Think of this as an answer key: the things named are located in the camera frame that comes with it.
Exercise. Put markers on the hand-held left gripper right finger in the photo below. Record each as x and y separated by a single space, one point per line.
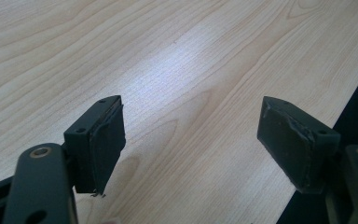
289 143

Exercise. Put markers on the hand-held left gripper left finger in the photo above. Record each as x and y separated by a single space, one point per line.
98 146

